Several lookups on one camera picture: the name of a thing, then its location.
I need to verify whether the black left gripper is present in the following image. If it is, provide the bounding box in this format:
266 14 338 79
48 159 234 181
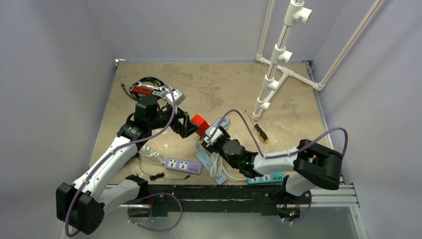
148 102 200 137

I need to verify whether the red cube socket adapter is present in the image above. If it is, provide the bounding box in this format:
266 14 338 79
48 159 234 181
191 114 210 137

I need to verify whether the white cube power socket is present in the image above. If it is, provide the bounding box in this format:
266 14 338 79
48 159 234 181
203 125 218 143

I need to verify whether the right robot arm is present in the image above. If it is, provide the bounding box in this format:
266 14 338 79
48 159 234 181
203 125 348 203

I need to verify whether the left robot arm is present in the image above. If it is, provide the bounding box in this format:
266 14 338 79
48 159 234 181
56 96 200 238

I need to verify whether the light blue power strip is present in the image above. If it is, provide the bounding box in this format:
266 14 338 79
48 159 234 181
196 150 227 185

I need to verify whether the yellow black screwdriver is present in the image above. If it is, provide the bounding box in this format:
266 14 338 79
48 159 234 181
244 110 268 142

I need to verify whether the purple power strip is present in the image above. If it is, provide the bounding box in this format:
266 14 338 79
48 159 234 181
164 157 203 175

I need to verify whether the teal power strip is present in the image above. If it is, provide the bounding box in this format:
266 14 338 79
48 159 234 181
247 172 285 185

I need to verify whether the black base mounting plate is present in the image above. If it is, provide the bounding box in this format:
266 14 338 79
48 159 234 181
127 184 311 217

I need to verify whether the white power cord bundle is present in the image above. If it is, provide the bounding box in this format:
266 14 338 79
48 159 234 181
196 136 248 181

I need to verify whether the light blue coiled cord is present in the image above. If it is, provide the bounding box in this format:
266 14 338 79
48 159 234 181
214 117 231 131

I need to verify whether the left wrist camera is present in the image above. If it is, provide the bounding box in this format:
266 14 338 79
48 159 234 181
165 90 186 106

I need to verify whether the white cord of purple strip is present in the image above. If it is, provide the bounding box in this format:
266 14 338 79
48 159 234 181
140 145 166 166

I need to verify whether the small black connector wire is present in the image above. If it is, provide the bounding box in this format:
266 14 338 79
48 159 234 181
138 159 190 181

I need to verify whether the red handled adjustable wrench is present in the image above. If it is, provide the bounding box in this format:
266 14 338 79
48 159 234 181
129 82 167 98

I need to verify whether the coiled black cable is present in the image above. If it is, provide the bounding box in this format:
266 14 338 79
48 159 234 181
121 77 166 101

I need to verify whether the aluminium frame rail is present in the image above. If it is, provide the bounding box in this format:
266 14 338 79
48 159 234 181
59 184 367 239

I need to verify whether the white PVC pipe frame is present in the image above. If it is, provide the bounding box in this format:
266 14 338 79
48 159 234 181
252 0 385 120

